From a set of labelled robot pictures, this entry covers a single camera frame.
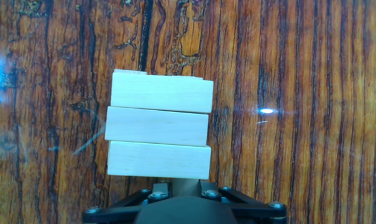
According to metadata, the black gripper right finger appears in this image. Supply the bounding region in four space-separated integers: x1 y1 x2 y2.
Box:
199 180 288 224

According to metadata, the light wooden Jenga block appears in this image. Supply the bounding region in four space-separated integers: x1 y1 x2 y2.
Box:
170 178 201 198
104 106 209 147
113 68 149 76
174 75 204 81
106 140 212 180
110 71 214 114

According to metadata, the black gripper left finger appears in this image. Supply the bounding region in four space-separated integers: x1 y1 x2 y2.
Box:
81 182 172 224

